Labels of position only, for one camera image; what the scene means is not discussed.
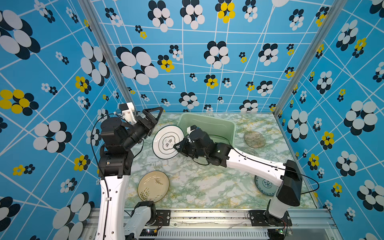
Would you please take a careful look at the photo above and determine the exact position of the aluminium corner post right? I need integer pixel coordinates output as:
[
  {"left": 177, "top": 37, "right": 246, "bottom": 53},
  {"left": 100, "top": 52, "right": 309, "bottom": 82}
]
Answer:
[{"left": 274, "top": 0, "right": 347, "bottom": 118}]

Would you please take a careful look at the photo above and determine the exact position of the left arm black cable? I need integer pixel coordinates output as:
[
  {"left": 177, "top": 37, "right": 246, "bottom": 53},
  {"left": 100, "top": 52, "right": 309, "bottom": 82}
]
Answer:
[{"left": 90, "top": 112, "right": 145, "bottom": 240}]

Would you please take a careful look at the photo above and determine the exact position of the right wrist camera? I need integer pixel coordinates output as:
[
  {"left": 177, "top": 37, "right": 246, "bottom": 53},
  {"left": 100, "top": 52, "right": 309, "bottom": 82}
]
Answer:
[{"left": 187, "top": 125, "right": 211, "bottom": 143}]

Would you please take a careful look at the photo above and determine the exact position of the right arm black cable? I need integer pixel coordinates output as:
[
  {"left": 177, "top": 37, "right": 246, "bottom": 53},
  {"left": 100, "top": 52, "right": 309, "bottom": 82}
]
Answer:
[{"left": 191, "top": 134, "right": 320, "bottom": 195}]

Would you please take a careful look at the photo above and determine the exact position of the blue patterned plate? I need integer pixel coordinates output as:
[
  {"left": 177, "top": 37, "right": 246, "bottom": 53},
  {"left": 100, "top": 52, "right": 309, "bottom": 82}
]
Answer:
[{"left": 254, "top": 176, "right": 278, "bottom": 197}]

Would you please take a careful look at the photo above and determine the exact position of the white black-rimmed flower plate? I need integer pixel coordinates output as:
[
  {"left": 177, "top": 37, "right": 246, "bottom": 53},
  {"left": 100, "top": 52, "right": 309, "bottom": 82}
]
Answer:
[{"left": 152, "top": 125, "right": 184, "bottom": 160}]

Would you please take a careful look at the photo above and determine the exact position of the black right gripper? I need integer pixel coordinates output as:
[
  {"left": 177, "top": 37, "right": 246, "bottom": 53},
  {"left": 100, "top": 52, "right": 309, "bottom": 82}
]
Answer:
[{"left": 172, "top": 138, "right": 209, "bottom": 161}]

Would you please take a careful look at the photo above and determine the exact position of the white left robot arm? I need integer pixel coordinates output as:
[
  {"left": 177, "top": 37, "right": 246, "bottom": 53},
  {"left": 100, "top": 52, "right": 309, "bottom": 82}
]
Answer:
[{"left": 96, "top": 103, "right": 164, "bottom": 240}]

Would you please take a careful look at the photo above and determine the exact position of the mint green plastic bin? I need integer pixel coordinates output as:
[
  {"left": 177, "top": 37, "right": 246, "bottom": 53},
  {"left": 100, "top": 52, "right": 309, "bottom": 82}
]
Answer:
[{"left": 178, "top": 113, "right": 237, "bottom": 151}]

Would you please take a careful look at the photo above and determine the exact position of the beige bamboo print plate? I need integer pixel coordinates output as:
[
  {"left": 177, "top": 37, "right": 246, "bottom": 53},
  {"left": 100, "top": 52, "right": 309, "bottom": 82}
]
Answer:
[{"left": 138, "top": 171, "right": 170, "bottom": 203}]

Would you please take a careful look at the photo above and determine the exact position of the grey clear glass plate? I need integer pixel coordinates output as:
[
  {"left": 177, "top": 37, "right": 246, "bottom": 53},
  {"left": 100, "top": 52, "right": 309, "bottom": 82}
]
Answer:
[{"left": 240, "top": 148, "right": 260, "bottom": 157}]

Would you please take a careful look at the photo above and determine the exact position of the aluminium corner post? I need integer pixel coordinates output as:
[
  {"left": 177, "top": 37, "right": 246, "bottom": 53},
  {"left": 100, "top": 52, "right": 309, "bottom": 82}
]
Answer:
[
  {"left": 79, "top": 0, "right": 135, "bottom": 107},
  {"left": 274, "top": 0, "right": 347, "bottom": 118}
]

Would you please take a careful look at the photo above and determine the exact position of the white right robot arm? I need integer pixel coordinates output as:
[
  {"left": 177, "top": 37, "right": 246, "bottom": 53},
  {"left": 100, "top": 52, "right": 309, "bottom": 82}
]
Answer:
[{"left": 173, "top": 138, "right": 303, "bottom": 220}]

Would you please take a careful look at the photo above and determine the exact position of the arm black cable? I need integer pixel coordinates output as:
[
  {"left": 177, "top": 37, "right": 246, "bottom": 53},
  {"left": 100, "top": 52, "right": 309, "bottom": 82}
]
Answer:
[
  {"left": 90, "top": 112, "right": 145, "bottom": 240},
  {"left": 191, "top": 134, "right": 320, "bottom": 195}
]

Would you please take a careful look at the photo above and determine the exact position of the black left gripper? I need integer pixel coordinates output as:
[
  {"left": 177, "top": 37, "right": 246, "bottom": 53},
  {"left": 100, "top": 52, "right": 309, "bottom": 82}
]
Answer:
[{"left": 123, "top": 106, "right": 163, "bottom": 152}]

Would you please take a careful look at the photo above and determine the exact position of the aluminium corner post left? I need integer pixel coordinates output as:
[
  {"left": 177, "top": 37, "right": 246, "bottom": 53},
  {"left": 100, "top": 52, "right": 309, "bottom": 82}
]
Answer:
[{"left": 79, "top": 0, "right": 135, "bottom": 107}]

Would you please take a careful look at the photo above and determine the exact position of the brownish clear glass plate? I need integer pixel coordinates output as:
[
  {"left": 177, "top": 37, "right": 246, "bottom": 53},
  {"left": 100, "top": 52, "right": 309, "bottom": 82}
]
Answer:
[{"left": 244, "top": 131, "right": 266, "bottom": 149}]

